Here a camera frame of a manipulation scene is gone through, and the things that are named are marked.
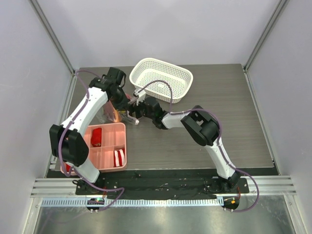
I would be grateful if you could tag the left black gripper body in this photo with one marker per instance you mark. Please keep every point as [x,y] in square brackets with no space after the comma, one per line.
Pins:
[121,101]

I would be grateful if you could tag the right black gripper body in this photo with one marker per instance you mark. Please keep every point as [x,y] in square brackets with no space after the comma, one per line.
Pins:
[139,111]

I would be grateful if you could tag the clear pink zip top bag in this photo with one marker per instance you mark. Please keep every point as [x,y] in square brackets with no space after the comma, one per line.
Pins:
[109,114]

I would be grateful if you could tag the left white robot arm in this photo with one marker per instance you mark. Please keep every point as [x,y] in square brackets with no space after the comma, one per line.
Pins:
[67,140]

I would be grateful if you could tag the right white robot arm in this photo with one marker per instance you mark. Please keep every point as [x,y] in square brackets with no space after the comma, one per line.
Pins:
[200,125]

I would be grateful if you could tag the red fake food under arm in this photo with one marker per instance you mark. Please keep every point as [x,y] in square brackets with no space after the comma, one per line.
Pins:
[67,167]

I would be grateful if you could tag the red plush fake food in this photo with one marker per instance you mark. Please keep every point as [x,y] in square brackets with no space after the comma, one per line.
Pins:
[96,137]

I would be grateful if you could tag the red white striped fake food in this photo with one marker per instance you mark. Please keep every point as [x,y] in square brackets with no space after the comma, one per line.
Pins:
[119,158]

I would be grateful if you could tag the white perforated plastic basket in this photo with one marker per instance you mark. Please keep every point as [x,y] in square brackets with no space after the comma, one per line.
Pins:
[162,80]

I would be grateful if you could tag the pink divided organizer tray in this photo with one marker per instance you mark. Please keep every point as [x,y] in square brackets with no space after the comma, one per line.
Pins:
[113,138]

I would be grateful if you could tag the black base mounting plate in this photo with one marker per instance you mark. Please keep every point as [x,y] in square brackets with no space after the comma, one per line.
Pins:
[162,188]

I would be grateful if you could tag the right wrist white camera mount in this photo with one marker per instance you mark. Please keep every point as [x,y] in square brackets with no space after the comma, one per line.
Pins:
[139,95]

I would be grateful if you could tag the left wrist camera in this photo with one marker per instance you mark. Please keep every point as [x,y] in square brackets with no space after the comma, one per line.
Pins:
[117,75]

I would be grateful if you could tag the left aluminium corner post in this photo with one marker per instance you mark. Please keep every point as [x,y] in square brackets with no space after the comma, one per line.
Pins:
[51,34]

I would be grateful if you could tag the aluminium corner post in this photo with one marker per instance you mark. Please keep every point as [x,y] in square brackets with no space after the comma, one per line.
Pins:
[281,5]
[51,34]

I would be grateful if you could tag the slotted grey cable duct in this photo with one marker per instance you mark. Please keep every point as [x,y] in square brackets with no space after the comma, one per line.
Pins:
[99,202]

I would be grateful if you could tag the aluminium front rail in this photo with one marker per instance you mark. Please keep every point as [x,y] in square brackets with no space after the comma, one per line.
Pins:
[263,185]

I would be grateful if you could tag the right aluminium corner post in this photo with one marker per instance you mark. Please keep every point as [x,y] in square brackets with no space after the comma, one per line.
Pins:
[281,5]

